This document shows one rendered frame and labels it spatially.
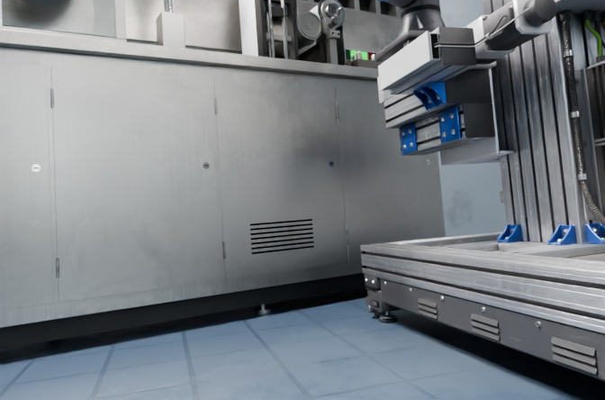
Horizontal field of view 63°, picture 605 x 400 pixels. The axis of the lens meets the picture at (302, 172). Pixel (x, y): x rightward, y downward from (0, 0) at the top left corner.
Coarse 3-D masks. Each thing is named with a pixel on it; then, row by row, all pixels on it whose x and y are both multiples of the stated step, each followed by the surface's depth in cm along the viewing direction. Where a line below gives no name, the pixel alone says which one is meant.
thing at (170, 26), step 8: (168, 0) 200; (168, 8) 199; (160, 16) 196; (168, 16) 196; (176, 16) 198; (160, 24) 196; (168, 24) 196; (176, 24) 198; (184, 24) 199; (160, 32) 197; (168, 32) 196; (176, 32) 197; (184, 32) 199; (160, 40) 197; (168, 40) 195; (176, 40) 197; (184, 40) 198; (184, 48) 198
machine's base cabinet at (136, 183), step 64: (0, 64) 137; (64, 64) 145; (128, 64) 154; (192, 64) 165; (0, 128) 135; (64, 128) 143; (128, 128) 152; (192, 128) 162; (256, 128) 174; (320, 128) 187; (384, 128) 203; (0, 192) 134; (64, 192) 141; (128, 192) 150; (192, 192) 160; (256, 192) 171; (320, 192) 184; (384, 192) 199; (0, 256) 132; (64, 256) 140; (128, 256) 148; (192, 256) 158; (256, 256) 169; (320, 256) 181; (0, 320) 131; (64, 320) 142; (128, 320) 150
